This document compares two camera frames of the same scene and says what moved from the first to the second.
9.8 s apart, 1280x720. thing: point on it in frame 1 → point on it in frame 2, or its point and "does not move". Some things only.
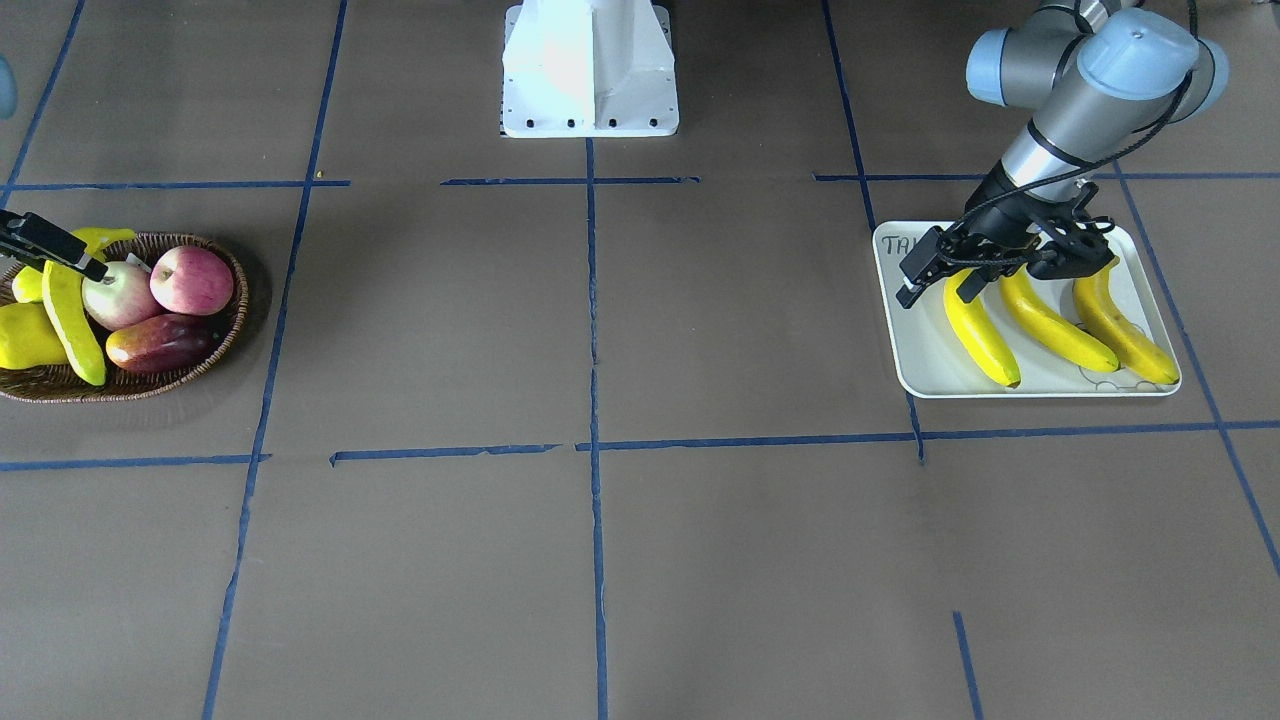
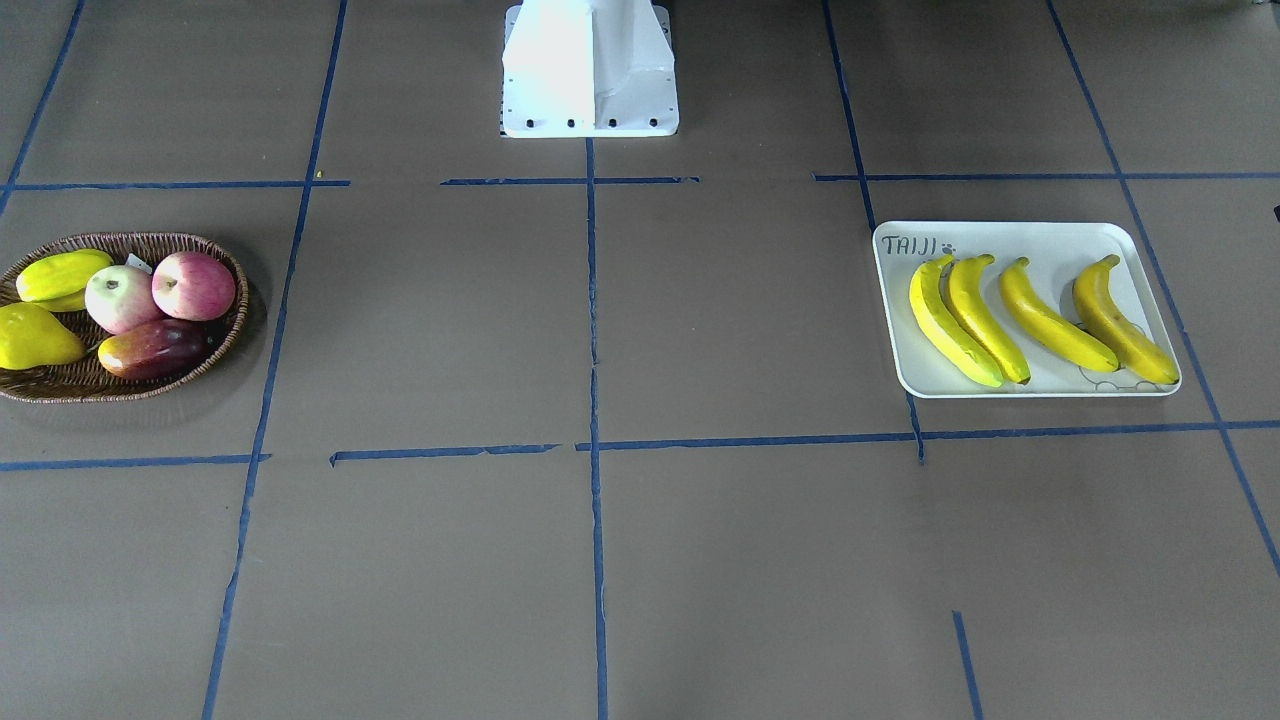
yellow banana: x=1044 y=323 does not move
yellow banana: x=65 y=297 → x=944 y=327
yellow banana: x=1131 y=345 does not move
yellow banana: x=974 y=324 does not move
